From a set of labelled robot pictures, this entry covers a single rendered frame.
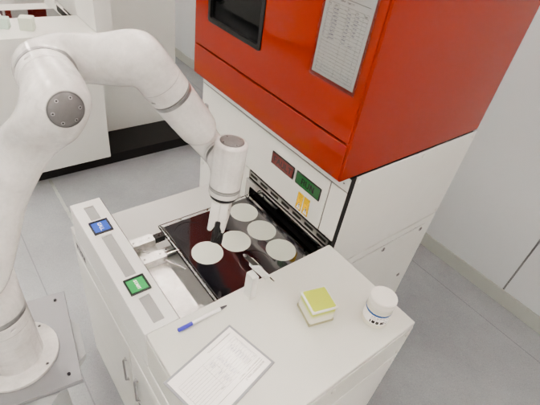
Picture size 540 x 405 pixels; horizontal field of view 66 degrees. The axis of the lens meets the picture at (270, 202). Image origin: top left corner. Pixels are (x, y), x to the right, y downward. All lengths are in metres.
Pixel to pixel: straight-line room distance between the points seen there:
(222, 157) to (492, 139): 1.89
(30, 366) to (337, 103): 1.00
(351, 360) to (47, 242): 2.07
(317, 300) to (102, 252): 0.62
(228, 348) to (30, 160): 0.59
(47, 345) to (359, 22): 1.10
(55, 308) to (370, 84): 1.03
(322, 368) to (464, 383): 1.49
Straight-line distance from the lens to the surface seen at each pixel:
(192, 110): 0.89
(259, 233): 1.42
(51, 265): 2.63
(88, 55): 0.83
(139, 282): 1.18
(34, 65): 0.79
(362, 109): 1.06
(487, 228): 2.80
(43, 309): 1.35
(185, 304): 1.23
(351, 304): 1.20
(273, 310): 1.13
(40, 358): 1.24
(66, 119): 0.74
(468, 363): 2.57
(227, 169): 1.02
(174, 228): 1.42
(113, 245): 1.30
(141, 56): 0.81
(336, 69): 1.09
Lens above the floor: 1.86
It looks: 38 degrees down
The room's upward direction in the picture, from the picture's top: 10 degrees clockwise
